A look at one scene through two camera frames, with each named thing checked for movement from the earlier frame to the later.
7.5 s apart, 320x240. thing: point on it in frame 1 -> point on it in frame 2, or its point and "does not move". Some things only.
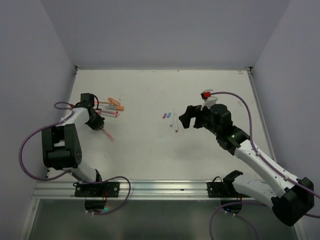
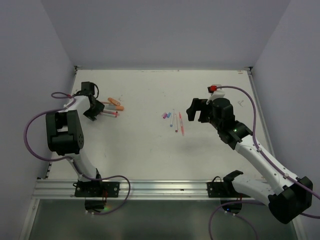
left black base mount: (95, 193) does not move
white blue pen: (172, 118) does not move
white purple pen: (176, 130) does not move
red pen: (109, 136) -> (182, 127)
